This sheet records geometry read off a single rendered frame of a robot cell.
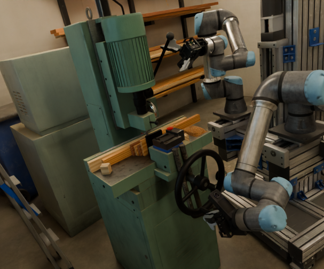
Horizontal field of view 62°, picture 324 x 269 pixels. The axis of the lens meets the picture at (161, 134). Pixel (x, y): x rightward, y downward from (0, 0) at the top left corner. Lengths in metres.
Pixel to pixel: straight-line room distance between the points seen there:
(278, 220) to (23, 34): 3.18
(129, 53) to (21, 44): 2.44
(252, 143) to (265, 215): 0.27
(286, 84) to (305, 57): 0.68
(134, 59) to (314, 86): 0.67
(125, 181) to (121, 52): 0.53
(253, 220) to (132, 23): 0.84
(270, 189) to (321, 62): 1.05
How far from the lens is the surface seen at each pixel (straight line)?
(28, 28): 3.54
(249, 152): 1.00
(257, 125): 1.03
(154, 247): 1.39
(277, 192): 0.94
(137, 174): 1.14
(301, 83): 1.03
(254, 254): 1.96
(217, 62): 1.39
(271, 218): 0.87
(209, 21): 1.69
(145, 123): 1.25
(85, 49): 1.36
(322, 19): 1.79
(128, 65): 1.16
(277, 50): 1.63
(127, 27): 1.15
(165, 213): 1.33
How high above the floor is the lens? 1.45
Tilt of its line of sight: 22 degrees down
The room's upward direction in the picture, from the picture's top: 11 degrees counter-clockwise
